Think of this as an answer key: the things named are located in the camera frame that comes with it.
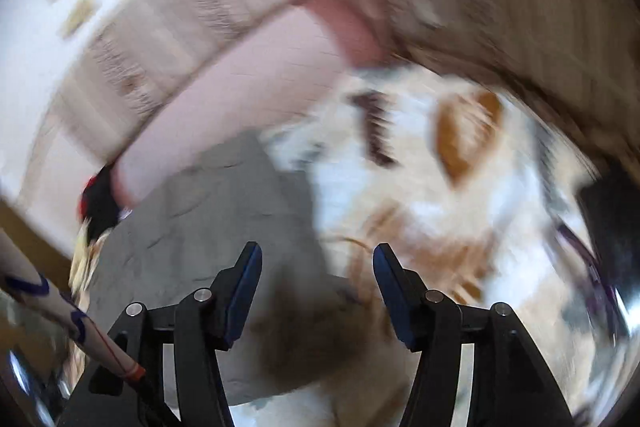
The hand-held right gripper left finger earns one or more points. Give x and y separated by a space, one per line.
244 287

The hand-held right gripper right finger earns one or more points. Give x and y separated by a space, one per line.
395 292

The grey garment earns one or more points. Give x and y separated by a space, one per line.
210 217

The black clothes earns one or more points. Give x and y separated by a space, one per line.
102 204

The leaf print blanket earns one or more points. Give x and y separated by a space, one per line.
425 187

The pale yellow cloth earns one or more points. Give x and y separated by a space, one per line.
84 257

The red cloth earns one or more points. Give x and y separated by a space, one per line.
90 186

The white printed stick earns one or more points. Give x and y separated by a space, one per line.
60 307

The pink bolster pillow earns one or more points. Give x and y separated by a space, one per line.
240 92

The striped fringed cushion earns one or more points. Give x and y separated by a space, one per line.
170 27

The gold picture frame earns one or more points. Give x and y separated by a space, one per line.
80 14

